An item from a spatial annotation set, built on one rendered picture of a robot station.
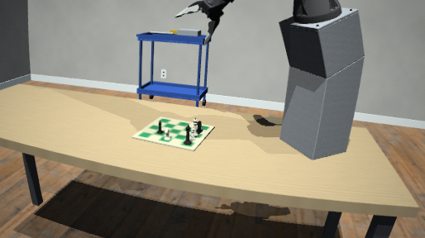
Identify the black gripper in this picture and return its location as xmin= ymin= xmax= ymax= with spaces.
xmin=175 ymin=0 xmax=234 ymax=45

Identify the green and cream chessboard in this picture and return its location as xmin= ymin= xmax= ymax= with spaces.
xmin=132 ymin=117 xmax=214 ymax=151

